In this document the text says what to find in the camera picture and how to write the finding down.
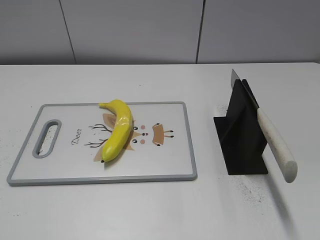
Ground knife with white handle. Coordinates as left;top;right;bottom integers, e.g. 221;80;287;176
230;69;298;183

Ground black knife stand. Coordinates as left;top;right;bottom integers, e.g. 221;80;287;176
213;79;268;175

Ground yellow plastic banana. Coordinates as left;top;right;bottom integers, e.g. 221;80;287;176
98;99;133;163

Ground white grey-rimmed cutting board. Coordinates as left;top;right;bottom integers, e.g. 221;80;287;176
7;101;197;186

